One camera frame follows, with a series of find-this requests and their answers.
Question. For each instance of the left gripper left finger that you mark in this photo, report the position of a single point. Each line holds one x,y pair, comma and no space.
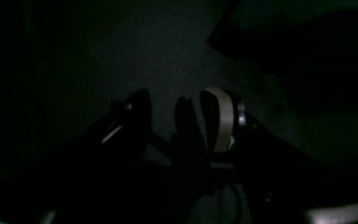
124,130

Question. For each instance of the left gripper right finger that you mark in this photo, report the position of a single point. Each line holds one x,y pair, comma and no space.
224,115

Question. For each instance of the black table cloth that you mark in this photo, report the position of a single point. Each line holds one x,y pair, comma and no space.
63,61

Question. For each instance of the dark grey t-shirt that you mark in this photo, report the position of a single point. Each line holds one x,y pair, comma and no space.
312,45

